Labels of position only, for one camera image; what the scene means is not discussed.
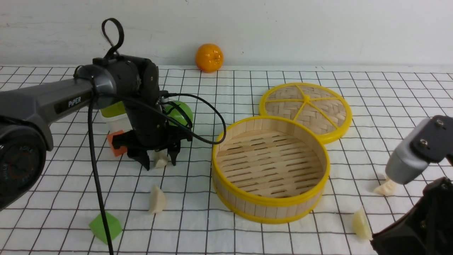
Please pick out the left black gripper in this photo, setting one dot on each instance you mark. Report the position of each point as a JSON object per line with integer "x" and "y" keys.
{"x": 149, "y": 132}

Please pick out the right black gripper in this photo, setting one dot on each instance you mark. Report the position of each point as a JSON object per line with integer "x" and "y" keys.
{"x": 427, "y": 229}

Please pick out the white dumpling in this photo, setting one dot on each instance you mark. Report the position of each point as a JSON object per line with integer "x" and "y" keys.
{"x": 361, "y": 226}
{"x": 160, "y": 159}
{"x": 157, "y": 200}
{"x": 388, "y": 188}

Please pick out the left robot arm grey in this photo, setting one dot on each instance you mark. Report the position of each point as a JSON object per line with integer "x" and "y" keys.
{"x": 27, "y": 113}

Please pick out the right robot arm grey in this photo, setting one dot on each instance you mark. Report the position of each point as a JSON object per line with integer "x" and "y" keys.
{"x": 431, "y": 141}

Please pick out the bamboo steamer tray yellow rim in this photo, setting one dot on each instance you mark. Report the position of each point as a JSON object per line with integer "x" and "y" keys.
{"x": 269, "y": 169}

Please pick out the bamboo steamer lid yellow rim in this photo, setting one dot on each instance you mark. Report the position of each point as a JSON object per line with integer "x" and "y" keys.
{"x": 319, "y": 109}

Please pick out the orange foam cube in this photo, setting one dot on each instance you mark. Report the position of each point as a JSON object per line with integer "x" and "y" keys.
{"x": 115, "y": 149}

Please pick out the green watermelon toy ball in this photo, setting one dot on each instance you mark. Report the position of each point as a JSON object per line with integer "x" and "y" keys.
{"x": 181, "y": 113}

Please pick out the green lidded white box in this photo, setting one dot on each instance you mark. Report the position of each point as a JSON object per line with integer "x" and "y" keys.
{"x": 116, "y": 118}

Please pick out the green foam cube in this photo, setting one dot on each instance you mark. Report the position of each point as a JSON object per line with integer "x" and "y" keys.
{"x": 97, "y": 227}

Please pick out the orange fruit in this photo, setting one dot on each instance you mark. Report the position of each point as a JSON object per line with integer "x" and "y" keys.
{"x": 209, "y": 58}

